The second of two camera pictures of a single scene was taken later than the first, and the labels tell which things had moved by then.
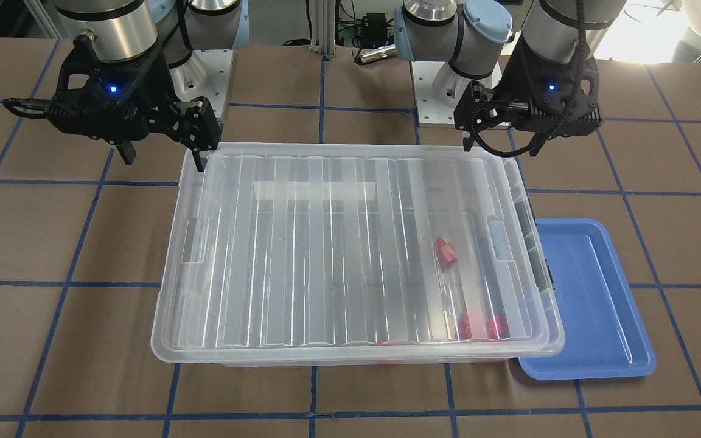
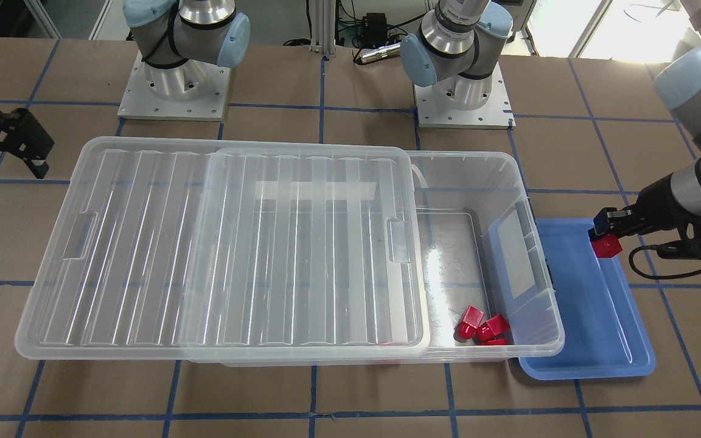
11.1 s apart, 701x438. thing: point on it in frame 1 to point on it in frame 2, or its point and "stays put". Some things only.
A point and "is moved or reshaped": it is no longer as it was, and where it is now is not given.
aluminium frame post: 323,16 stays put
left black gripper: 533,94 to 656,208
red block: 445,254 to 607,246
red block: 382,361 to 504,341
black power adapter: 375,28 stays put
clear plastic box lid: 350,252 is moved or reshaped
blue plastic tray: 603,336 stays put
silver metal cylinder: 382,52 stays put
